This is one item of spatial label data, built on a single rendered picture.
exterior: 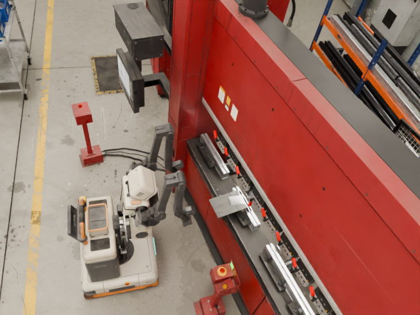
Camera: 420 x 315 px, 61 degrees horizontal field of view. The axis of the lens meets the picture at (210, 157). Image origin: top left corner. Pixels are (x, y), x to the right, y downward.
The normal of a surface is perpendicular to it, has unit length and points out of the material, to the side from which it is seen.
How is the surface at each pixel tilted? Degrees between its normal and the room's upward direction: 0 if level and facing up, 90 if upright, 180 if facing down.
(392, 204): 90
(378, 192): 90
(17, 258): 0
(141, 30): 0
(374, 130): 0
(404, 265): 90
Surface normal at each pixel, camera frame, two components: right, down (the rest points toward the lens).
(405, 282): -0.90, 0.26
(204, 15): 0.42, 0.73
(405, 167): 0.12, -0.64
